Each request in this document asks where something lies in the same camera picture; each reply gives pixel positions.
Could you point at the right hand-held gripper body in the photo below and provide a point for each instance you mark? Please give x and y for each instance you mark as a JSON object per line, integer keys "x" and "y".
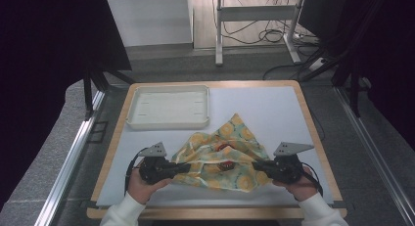
{"x": 287, "y": 167}

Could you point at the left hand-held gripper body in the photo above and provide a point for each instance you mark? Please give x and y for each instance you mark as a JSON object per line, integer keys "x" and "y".
{"x": 156, "y": 169}

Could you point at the lemon print cloth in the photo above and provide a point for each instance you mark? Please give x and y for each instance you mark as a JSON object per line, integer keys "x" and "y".
{"x": 228, "y": 134}

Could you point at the person's left hand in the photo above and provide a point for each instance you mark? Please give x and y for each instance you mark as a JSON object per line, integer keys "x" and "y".
{"x": 142, "y": 188}

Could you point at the person's right hand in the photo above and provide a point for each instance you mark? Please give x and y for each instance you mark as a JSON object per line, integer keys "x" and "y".
{"x": 301, "y": 188}

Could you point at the wooden-edged table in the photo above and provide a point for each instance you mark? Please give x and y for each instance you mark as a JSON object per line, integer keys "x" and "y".
{"x": 280, "y": 115}

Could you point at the white plastic tray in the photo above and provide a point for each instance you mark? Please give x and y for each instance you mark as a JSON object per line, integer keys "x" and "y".
{"x": 168, "y": 107}

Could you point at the black stand legs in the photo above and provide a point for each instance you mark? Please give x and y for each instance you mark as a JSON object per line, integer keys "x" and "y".
{"x": 93, "y": 85}
{"x": 354, "y": 85}

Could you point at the white power strip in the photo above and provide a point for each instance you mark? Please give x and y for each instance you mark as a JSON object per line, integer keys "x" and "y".
{"x": 317, "y": 64}

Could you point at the white board panel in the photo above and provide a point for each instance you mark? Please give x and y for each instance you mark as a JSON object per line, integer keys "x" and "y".
{"x": 150, "y": 20}

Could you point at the black curtain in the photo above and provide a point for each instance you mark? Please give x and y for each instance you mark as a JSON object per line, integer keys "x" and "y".
{"x": 378, "y": 40}
{"x": 49, "y": 56}

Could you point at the aluminium rail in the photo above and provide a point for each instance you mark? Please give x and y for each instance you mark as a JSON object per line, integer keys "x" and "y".
{"x": 375, "y": 154}
{"x": 70, "y": 157}

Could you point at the white metal desk frame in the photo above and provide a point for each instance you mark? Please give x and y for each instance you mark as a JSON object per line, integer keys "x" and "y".
{"x": 254, "y": 14}

